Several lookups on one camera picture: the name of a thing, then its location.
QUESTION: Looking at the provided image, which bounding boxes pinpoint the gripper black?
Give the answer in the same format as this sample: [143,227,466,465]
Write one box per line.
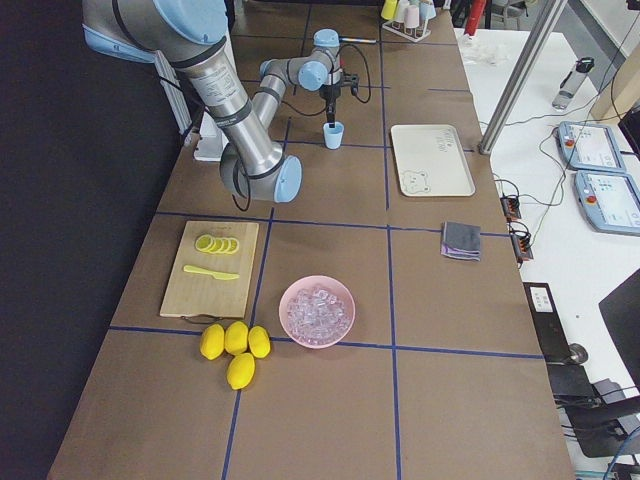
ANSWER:
[321,84,341,124]

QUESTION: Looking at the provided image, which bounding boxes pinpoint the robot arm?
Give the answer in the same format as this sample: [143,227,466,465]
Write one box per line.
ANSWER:
[82,0,343,203]

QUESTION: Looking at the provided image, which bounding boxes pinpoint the light blue cup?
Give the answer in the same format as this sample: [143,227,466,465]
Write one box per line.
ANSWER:
[323,121,345,150]

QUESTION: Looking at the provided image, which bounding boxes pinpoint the clear acrylic cup rack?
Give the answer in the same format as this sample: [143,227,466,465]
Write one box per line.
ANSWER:
[382,20,432,43]

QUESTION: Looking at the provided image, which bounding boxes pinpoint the yellow-green plastic cup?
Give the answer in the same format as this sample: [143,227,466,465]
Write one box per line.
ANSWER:
[381,0,398,21]

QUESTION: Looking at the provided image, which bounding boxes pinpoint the white plastic cup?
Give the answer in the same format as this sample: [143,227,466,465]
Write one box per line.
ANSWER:
[393,0,410,23]

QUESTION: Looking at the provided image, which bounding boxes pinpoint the pink plastic cup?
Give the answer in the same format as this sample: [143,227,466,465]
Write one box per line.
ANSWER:
[404,5,420,29]

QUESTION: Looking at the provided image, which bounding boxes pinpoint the grey-blue plastic cup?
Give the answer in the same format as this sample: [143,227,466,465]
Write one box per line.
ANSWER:
[418,0,437,21]

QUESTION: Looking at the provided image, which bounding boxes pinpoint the steel muddler black tip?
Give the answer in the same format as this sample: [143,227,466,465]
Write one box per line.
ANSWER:
[339,36,378,45]

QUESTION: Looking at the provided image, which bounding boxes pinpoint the cream bear tray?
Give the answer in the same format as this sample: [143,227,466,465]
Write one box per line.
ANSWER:
[391,124,476,197]

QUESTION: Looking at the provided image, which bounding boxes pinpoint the lemon slices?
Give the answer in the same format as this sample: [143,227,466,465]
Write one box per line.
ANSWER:
[194,234,240,255]

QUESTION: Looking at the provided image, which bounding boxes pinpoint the grey folded cloth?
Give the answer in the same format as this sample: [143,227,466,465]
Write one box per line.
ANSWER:
[440,221,482,261]

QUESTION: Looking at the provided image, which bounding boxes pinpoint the pink bowl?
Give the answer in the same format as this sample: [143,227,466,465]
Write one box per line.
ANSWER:
[279,275,356,349]

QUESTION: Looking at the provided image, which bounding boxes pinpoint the wooden cutting board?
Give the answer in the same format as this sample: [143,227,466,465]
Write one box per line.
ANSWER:
[160,221,259,318]

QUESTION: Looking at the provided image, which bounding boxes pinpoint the yellow plastic knife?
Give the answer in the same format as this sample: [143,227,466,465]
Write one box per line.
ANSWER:
[182,265,240,281]

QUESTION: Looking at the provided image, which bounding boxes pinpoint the yellow lemon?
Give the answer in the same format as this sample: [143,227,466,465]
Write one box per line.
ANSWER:
[226,352,256,390]
[248,326,271,359]
[199,324,225,360]
[224,321,249,356]

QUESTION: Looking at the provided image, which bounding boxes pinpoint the teach pendant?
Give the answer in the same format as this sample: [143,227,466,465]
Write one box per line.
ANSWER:
[558,121,626,173]
[574,170,639,236]

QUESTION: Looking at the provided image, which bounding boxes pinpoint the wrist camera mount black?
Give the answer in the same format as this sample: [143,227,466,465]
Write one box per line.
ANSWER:
[341,73,360,97]

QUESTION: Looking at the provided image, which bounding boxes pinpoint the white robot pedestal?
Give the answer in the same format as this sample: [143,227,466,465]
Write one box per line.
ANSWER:
[194,111,227,162]

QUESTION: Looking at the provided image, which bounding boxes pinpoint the aluminium frame post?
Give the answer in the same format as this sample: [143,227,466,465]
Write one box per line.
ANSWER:
[478,0,568,155]

